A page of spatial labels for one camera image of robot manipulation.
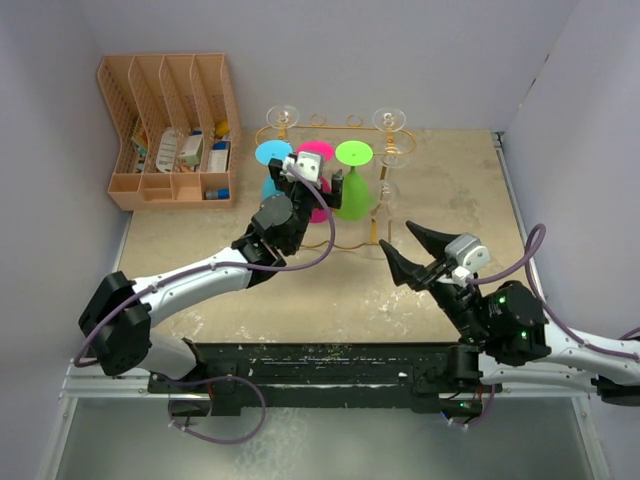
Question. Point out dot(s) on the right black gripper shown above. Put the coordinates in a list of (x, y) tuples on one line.
[(405, 272)]

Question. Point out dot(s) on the blue plastic goblet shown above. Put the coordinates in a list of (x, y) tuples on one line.
[(278, 149)]

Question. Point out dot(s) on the white paper card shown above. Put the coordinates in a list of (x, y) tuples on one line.
[(166, 153)]

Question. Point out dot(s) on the green plastic goblet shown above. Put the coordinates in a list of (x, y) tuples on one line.
[(356, 196)]

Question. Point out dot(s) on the colourful booklet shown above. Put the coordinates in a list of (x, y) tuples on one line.
[(140, 144)]

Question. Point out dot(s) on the pink plastic goblet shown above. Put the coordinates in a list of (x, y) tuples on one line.
[(326, 150)]

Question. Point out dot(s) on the peach plastic file organizer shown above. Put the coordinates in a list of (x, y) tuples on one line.
[(188, 92)]

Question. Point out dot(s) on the white medicine box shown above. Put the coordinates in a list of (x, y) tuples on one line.
[(191, 152)]

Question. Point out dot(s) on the tall clear flute glass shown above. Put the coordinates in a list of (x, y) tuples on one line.
[(389, 120)]

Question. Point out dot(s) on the blue capped small bottle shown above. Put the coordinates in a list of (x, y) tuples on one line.
[(217, 194)]

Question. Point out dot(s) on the white blue box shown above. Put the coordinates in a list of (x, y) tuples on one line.
[(218, 159)]

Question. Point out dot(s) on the gold wire glass rack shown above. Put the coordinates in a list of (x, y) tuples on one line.
[(354, 129)]

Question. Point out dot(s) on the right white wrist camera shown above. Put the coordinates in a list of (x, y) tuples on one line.
[(469, 256)]

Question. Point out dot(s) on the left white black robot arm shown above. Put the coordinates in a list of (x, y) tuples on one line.
[(119, 321)]

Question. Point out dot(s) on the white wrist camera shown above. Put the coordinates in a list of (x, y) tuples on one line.
[(306, 165), (469, 256)]

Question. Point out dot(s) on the yellow bottle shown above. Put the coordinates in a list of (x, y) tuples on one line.
[(222, 129)]

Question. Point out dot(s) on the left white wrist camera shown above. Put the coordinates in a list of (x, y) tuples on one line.
[(306, 165)]

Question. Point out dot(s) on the short clear wine glass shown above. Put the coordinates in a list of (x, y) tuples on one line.
[(384, 191)]

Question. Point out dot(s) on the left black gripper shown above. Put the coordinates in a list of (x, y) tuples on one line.
[(321, 198)]

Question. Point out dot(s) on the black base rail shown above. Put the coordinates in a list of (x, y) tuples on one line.
[(422, 377)]

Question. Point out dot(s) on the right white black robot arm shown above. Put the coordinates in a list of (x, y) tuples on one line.
[(505, 320)]

